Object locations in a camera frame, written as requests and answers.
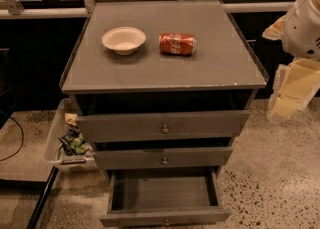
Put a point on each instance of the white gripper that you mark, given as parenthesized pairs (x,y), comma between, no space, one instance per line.
(301,34)

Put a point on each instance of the black floor bar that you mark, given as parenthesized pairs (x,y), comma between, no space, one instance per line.
(42,199)

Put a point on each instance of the white paper bowl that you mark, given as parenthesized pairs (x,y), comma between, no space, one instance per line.
(123,40)

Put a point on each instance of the grey bottom drawer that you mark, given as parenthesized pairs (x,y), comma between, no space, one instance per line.
(164,197)

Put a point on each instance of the grey middle drawer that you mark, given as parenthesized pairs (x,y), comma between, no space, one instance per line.
(162,158)

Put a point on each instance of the clear plastic storage bin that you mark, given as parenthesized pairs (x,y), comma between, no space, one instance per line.
(54,153)

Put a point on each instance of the grey top drawer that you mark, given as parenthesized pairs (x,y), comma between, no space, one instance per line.
(161,126)

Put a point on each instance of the grey drawer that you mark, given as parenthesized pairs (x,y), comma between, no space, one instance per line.
(164,197)
(162,158)
(161,126)

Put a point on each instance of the red cola can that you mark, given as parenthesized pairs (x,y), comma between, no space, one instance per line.
(177,43)

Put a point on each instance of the green snack bag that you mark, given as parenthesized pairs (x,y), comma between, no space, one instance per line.
(73,143)

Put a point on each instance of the tan crumpled wrapper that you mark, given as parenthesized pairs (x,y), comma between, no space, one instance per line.
(70,119)

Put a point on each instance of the grey wooden drawer cabinet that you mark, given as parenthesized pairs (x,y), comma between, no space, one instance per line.
(223,73)

